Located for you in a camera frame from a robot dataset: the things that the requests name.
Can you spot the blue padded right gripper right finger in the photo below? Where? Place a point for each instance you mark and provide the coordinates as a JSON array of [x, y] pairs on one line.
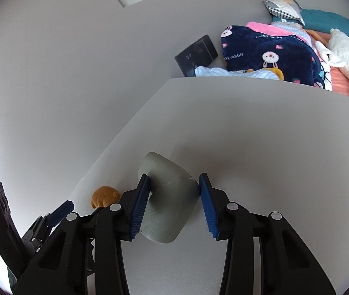
[[227, 220]]

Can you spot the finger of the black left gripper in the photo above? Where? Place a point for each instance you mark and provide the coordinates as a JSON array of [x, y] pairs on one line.
[[55, 217]]

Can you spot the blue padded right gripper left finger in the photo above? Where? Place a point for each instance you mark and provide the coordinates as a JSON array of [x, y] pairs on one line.
[[114, 224]]

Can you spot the grey foam piece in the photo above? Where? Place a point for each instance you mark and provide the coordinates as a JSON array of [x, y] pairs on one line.
[[174, 195]]

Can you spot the brown plush toy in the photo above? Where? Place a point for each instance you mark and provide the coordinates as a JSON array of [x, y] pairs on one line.
[[104, 196]]

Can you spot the white baby cloth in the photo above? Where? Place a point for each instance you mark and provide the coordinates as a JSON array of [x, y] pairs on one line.
[[219, 72]]

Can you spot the navy rabbit blanket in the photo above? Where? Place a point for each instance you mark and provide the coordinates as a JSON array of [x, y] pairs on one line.
[[244, 49]]

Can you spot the pink folded cloth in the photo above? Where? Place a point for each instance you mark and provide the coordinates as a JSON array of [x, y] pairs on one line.
[[273, 29]]

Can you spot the white goose plush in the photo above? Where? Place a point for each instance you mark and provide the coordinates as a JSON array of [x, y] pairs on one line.
[[335, 51]]

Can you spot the light blue quilted cloth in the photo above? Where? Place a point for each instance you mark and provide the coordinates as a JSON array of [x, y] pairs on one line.
[[296, 29]]

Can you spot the teal pillow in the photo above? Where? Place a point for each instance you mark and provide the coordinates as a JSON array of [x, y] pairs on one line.
[[323, 21]]

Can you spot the patterned grey pillow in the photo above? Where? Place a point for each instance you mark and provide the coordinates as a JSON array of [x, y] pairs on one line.
[[285, 9]]

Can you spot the black wall switch panel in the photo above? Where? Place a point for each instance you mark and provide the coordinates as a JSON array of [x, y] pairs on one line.
[[200, 53]]

